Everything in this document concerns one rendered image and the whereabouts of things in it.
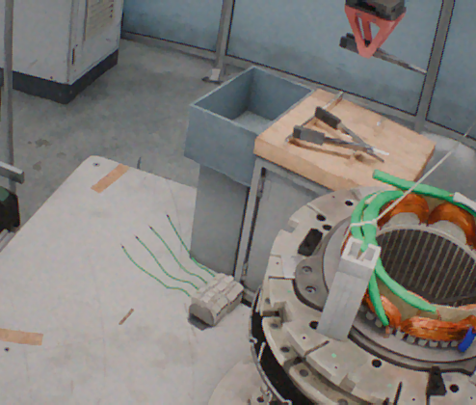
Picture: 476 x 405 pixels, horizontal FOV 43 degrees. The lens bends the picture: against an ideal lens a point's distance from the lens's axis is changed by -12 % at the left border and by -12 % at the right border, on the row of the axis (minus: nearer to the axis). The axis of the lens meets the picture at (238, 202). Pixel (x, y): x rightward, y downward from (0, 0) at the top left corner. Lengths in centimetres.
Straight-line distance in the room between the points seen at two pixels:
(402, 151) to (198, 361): 40
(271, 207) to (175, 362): 25
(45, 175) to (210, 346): 169
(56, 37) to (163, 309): 202
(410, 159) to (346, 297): 39
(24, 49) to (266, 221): 224
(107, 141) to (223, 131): 187
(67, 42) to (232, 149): 203
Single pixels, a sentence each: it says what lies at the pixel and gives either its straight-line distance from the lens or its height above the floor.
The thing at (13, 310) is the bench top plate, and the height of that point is 78.
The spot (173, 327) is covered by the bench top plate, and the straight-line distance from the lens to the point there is 97.
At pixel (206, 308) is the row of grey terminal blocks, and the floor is 81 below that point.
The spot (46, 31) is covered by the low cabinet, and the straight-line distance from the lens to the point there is 290.
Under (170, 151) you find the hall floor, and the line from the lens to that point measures 269.
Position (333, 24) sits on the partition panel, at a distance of 297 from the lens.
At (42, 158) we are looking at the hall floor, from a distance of 265.
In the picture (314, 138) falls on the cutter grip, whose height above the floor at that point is 109.
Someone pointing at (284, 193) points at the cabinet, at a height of 100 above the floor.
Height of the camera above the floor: 152
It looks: 38 degrees down
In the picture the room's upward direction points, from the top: 10 degrees clockwise
